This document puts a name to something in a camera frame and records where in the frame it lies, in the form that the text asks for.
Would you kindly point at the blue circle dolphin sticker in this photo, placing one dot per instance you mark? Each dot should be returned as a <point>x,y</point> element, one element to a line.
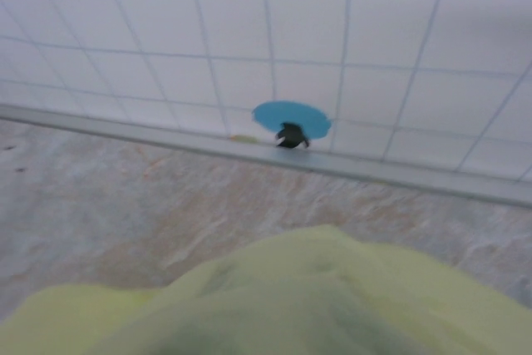
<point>291,114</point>

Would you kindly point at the aluminium frame bar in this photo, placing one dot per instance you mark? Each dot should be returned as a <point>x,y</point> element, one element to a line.
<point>374,172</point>

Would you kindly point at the yellow translucent plastic bag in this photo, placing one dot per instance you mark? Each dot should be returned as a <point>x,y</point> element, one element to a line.
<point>291,309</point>

